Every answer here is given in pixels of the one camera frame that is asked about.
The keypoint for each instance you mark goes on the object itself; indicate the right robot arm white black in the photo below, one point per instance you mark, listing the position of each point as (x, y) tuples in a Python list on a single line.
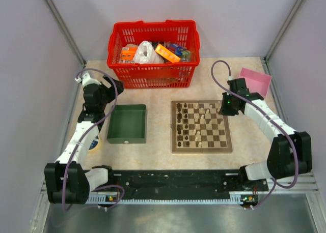
[(290, 153)]

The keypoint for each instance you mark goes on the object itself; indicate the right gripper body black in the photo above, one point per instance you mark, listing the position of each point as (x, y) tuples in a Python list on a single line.
[(228, 106)]

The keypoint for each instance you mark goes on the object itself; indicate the tape roll blue label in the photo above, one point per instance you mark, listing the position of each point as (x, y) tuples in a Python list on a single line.
[(95, 145)]

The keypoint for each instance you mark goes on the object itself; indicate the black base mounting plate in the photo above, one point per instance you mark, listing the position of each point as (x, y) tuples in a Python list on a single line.
[(181, 184)]

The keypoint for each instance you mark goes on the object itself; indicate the pink open box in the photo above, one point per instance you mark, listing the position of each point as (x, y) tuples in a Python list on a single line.
[(256, 82)]

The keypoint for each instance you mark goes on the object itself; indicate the wooden chess board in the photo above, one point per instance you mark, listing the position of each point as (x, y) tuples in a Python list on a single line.
[(199, 128)]

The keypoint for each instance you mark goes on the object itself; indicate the orange white packet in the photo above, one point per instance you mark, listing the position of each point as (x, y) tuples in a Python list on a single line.
[(127, 54)]

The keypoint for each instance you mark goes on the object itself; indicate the grey slotted cable duct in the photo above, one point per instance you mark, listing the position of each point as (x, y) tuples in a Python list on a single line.
[(106, 199)]

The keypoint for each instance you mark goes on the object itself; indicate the white plastic bag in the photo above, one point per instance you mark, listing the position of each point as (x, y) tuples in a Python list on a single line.
[(145, 54)]

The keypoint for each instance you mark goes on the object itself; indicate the dark chess piece corner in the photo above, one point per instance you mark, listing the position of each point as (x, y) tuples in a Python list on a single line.
[(179, 106)]

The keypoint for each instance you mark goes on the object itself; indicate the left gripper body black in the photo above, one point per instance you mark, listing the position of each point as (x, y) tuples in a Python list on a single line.
[(108, 95)]

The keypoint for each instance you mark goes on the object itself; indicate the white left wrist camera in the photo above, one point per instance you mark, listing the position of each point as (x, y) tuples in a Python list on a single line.
[(86, 79)]

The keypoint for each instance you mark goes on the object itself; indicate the green plastic tray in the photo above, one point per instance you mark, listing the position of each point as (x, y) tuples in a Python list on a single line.
[(128, 124)]

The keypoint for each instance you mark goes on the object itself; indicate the orange box in basket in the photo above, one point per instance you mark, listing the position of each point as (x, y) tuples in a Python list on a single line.
[(167, 54)]

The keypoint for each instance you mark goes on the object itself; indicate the blue snack packet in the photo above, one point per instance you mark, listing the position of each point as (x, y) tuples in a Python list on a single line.
[(176, 49)]

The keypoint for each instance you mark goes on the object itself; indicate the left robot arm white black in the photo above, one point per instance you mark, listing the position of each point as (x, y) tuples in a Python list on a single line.
[(66, 181)]

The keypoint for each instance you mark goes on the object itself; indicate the red plastic shopping basket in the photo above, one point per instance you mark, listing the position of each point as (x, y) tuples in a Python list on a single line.
[(153, 76)]

